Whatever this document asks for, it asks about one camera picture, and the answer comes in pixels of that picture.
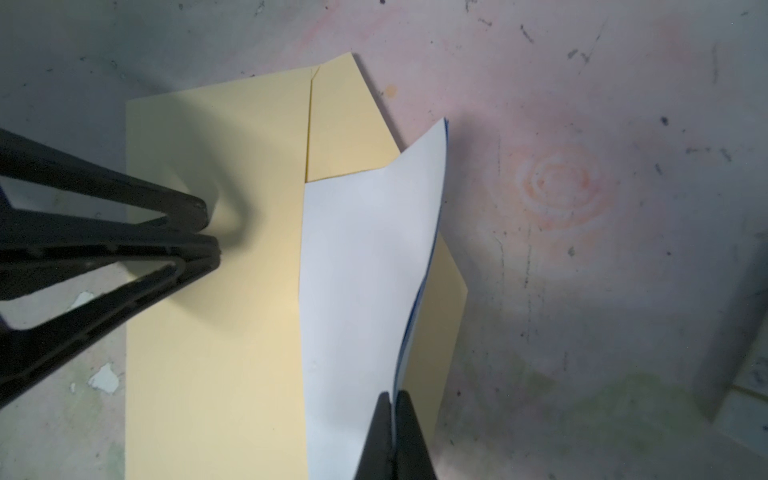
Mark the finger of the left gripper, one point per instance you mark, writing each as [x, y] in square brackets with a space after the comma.
[59, 300]
[26, 160]

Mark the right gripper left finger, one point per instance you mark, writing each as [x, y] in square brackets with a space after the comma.
[376, 458]

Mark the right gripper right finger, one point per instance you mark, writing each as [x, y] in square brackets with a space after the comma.
[411, 456]

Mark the yellow envelope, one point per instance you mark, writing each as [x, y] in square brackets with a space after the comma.
[214, 386]

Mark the white letter blue border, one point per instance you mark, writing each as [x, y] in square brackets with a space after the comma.
[367, 244]

